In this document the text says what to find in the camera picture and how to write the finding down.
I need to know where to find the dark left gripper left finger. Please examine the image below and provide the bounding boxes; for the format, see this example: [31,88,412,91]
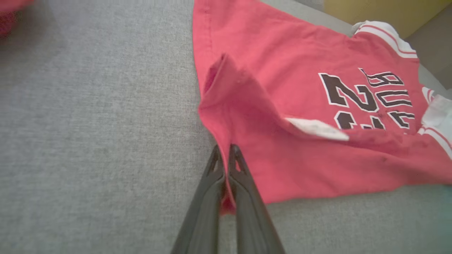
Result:
[171,145,226,254]

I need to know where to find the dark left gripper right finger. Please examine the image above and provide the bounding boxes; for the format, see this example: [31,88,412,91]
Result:
[228,144,285,254]

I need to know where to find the red basketball jersey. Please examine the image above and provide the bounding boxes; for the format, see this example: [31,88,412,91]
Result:
[192,0,452,216]

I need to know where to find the grey sofa seat cushion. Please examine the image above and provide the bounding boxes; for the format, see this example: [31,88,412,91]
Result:
[0,0,452,254]

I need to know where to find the grey sofa back cushion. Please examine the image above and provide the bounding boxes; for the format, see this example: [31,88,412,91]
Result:
[295,0,325,11]

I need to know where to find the yellow sofa cushion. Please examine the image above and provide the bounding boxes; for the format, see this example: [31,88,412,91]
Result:
[323,0,452,39]

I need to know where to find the grey sofa corner cushion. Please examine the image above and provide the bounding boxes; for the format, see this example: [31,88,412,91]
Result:
[405,4,452,89]

